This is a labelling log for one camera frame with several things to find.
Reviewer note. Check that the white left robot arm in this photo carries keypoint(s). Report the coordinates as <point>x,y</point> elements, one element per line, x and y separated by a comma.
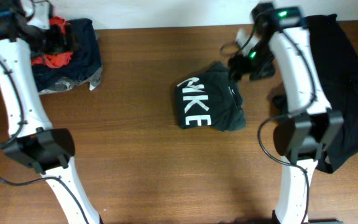
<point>25,30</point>

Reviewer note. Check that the dark green t-shirt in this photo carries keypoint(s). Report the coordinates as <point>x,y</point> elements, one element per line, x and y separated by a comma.
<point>210,99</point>

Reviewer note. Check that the navy blue garment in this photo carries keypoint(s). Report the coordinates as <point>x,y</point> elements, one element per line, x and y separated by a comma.
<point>84,62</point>

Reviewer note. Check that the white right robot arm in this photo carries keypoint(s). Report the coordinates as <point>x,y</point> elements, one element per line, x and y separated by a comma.
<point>310,124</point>

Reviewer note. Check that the black t-shirt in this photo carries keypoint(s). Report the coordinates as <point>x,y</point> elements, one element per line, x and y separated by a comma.
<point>336,63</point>

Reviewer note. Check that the red t-shirt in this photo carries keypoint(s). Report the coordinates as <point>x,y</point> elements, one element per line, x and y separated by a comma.
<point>53,61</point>

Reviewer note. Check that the grey garment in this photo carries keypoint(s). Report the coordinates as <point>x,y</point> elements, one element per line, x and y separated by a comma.
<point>66,84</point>

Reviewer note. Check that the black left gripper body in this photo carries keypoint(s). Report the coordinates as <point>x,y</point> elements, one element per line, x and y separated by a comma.
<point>56,42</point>

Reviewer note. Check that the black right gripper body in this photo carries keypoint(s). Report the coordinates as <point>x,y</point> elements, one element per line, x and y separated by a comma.
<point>257,63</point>

